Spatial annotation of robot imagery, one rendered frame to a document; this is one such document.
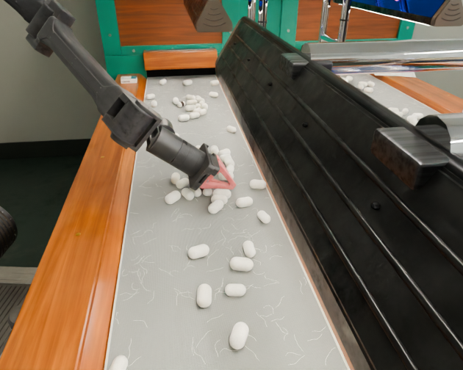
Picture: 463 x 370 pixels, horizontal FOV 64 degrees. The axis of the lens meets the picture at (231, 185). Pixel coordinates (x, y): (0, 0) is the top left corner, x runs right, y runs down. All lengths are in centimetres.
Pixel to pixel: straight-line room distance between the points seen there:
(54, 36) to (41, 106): 186
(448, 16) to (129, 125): 78
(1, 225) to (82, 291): 28
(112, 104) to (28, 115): 211
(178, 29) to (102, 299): 128
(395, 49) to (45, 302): 52
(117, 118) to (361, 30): 137
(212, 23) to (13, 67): 201
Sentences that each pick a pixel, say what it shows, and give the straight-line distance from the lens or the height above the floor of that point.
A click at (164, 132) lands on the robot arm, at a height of 90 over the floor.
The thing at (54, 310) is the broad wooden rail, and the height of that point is 76.
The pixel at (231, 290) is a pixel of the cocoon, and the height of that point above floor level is 76.
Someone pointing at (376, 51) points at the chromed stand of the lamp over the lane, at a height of 112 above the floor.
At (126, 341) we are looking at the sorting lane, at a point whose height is 74.
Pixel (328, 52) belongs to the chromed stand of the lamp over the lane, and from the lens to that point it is 29.
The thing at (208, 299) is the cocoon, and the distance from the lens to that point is 55.
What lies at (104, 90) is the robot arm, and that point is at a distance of 75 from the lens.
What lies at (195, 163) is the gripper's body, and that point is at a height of 83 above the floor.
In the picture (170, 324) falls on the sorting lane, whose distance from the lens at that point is 56.
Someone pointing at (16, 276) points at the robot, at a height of 47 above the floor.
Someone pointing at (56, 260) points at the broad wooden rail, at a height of 77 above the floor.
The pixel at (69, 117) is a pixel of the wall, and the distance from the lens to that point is 275.
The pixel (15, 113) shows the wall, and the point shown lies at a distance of 284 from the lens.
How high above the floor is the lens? 117
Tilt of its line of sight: 31 degrees down
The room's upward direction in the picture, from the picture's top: straight up
